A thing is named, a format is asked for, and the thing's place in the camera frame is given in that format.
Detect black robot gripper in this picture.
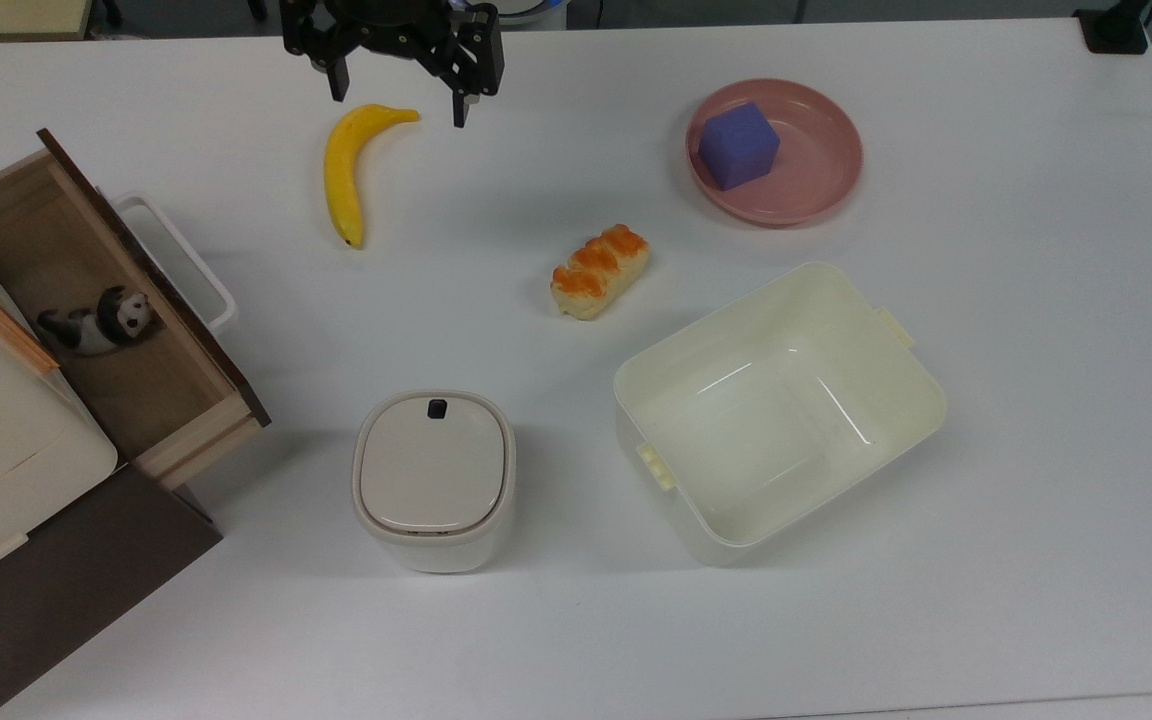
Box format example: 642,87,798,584
281,0,505,129

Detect wooden drawer with brown front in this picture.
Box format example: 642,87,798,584
0,128,272,491

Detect yellow banana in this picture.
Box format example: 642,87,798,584
324,103,421,249

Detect orange glazed bread loaf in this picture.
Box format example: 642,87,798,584
550,224,651,321

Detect purple cube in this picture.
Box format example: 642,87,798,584
698,101,780,191

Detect black and white panda toy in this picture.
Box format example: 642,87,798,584
36,285,162,358

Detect cream lidded trash can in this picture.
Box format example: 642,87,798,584
351,390,517,574

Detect wooden desk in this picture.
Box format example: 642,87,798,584
0,0,95,43

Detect pink plate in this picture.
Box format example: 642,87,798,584
686,79,864,227

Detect cream plastic storage box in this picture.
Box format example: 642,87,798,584
613,262,947,568

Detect dark brown cabinet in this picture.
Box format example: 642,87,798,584
0,465,224,720

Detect black table clamp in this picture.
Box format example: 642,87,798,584
1074,0,1152,56

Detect white drawer handle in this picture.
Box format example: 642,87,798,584
114,192,239,336

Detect copper fridge door handle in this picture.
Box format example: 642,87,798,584
0,283,59,376

